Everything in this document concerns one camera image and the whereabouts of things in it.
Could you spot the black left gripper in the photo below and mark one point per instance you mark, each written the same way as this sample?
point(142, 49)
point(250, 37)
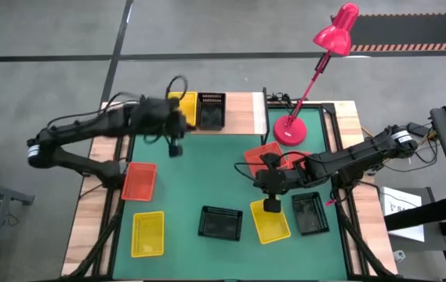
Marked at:
point(175, 125)

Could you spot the yellow plastic basket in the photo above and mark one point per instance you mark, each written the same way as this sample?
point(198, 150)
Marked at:
point(271, 229)
point(148, 235)
point(189, 107)

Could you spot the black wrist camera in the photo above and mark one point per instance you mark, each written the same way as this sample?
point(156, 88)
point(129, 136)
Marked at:
point(272, 205)
point(176, 150)

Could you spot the red desk lamp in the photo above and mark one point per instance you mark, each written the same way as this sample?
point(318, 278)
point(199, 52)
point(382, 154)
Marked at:
point(290, 131)

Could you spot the black metal table frame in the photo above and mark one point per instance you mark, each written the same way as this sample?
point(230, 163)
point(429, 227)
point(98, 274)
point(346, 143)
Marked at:
point(329, 106)

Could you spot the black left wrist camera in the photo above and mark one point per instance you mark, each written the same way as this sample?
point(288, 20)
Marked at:
point(176, 150)

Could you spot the green table mat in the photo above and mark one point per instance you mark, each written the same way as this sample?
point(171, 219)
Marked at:
point(191, 176)

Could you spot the small white object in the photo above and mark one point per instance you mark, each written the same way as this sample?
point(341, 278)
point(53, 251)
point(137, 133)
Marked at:
point(399, 256)

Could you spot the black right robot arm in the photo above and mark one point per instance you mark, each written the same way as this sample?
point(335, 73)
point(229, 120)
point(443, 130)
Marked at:
point(348, 160)

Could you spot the white printed box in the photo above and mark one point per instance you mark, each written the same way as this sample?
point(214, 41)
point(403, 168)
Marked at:
point(399, 211)

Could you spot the wooden shelf black metal legs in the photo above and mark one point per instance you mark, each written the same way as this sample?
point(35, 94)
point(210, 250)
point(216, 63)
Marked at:
point(242, 113)

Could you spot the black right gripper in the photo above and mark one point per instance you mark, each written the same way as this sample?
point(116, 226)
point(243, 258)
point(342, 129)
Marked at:
point(271, 180)

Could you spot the pink tag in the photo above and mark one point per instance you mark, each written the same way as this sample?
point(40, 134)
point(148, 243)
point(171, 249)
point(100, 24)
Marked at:
point(330, 203)

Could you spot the black power adapter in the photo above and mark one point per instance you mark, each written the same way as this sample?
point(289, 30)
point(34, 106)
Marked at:
point(416, 129)

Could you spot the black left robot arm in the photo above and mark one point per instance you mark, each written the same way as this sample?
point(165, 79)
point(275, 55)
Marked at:
point(89, 125)

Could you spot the black plastic basket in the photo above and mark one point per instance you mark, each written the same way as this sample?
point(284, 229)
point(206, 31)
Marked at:
point(211, 113)
point(309, 214)
point(220, 224)

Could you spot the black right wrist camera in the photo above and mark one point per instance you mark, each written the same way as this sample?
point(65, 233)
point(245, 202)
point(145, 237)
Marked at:
point(272, 205)

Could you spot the black hazard striped floor mat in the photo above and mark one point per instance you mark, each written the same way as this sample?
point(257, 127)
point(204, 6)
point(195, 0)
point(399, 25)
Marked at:
point(403, 31)

